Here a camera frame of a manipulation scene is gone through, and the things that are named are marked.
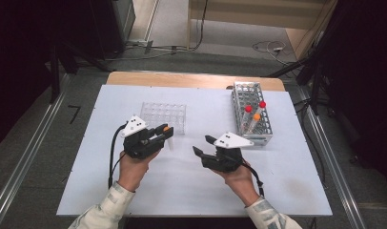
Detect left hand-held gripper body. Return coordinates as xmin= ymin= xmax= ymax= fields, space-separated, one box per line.
xmin=119 ymin=114 xmax=166 ymax=160

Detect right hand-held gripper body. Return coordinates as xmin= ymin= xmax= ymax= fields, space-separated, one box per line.
xmin=201 ymin=132 xmax=255 ymax=174

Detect clear plastic tube rack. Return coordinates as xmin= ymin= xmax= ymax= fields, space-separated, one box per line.
xmin=139 ymin=101 xmax=187 ymax=135

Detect red capped test tube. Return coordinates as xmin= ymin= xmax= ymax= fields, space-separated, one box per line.
xmin=240 ymin=105 xmax=254 ymax=130
xmin=255 ymin=100 xmax=267 ymax=120

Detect metal test tube rack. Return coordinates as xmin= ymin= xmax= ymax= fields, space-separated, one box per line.
xmin=230 ymin=81 xmax=275 ymax=147

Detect person's right hand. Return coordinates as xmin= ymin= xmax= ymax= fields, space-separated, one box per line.
xmin=212 ymin=163 xmax=261 ymax=208

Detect person's left hand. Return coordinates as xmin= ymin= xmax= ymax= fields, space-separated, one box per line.
xmin=117 ymin=151 xmax=161 ymax=193

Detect black metal stand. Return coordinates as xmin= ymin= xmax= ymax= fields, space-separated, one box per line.
xmin=48 ymin=41 xmax=113 ymax=104
xmin=267 ymin=31 xmax=331 ymax=116

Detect black cabinet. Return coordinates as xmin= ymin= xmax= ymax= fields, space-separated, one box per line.
xmin=90 ymin=0 xmax=136 ymax=60

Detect dark curtain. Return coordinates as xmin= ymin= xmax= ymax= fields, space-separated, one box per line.
xmin=0 ymin=0 xmax=97 ymax=151
xmin=318 ymin=0 xmax=387 ymax=192

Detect wooden furniture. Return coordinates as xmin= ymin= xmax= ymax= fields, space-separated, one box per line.
xmin=186 ymin=0 xmax=338 ymax=61

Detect left hand-held gripper cable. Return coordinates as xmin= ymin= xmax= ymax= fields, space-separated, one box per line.
xmin=108 ymin=123 xmax=128 ymax=189

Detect hand-held gripper cable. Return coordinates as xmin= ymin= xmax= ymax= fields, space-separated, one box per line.
xmin=242 ymin=160 xmax=266 ymax=198
xmin=108 ymin=123 xmax=128 ymax=189

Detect right hand-held gripper cable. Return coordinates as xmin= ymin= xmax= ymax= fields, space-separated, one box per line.
xmin=242 ymin=160 xmax=266 ymax=198

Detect black floor cable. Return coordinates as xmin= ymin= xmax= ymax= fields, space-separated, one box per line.
xmin=293 ymin=98 xmax=328 ymax=185

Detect grey floor cables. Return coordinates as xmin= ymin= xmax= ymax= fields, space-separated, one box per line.
xmin=105 ymin=38 xmax=190 ymax=62

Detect white floor cable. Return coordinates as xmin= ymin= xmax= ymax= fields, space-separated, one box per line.
xmin=252 ymin=40 xmax=293 ymax=66

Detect black hanging cable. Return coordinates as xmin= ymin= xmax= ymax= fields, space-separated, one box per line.
xmin=193 ymin=0 xmax=209 ymax=51

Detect metal floor rail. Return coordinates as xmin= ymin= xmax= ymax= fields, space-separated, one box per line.
xmin=295 ymin=85 xmax=367 ymax=229
xmin=0 ymin=74 xmax=71 ymax=229

